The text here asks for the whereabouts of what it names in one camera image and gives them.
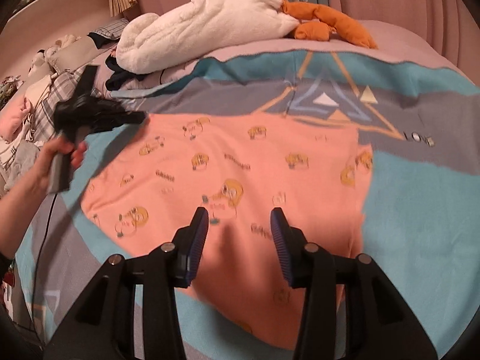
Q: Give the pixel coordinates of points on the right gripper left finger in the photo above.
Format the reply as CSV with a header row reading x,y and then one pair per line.
x,y
100,323

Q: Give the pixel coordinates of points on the pink cartoon print shirt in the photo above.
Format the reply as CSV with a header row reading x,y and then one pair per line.
x,y
238,168

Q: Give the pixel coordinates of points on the person's left forearm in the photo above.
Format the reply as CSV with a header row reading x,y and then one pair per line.
x,y
18,207

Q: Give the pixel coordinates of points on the pile of small clothes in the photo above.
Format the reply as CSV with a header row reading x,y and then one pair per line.
x,y
18,101

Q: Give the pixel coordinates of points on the person's left hand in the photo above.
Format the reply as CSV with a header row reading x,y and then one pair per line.
x,y
58,145

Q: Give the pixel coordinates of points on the plaid pillow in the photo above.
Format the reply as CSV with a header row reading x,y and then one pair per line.
x,y
41,122

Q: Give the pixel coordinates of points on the dark blue garment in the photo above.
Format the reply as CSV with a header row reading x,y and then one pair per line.
x,y
118,76

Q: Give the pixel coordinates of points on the pink pillow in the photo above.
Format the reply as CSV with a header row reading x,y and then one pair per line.
x,y
77,55

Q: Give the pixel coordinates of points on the blue grey bed cover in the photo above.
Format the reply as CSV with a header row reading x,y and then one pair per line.
x,y
421,213

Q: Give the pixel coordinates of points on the white plush goose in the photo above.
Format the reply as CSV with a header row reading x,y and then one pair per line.
x,y
152,43

